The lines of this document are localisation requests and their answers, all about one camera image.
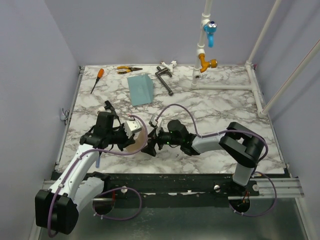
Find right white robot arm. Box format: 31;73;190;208
141;119;268;196

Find yellow handled pliers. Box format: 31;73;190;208
116;66;143;75

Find orange handled screwdriver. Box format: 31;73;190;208
90;68;105;94

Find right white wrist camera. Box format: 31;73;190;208
148;115;163;136

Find white PVC coupling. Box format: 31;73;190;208
96;106;106;115

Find wall hook clip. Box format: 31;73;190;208
59;108;70;125

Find teal paper envelope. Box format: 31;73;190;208
127;74;154;107

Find orange tap valve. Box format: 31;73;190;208
198;53;218;73

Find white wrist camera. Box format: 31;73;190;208
148;115;163;136
124;120;142;138

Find dark metal crank handle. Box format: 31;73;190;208
155;66;174;96

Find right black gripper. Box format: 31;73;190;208
141;125;182;157

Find black T-shaped tool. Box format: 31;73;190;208
104;100;115;112

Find blue tap valve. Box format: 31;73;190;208
203;21;218;48

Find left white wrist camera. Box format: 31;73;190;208
124;120;142;138

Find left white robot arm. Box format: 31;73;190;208
34;111;147;238

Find white pipe fitting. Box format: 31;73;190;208
160;60;177;73

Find tan paper letter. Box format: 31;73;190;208
125;128;148;153

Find aluminium rail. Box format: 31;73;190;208
42;178;305;200

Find white PVC pipe frame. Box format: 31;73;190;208
190;0;320;119

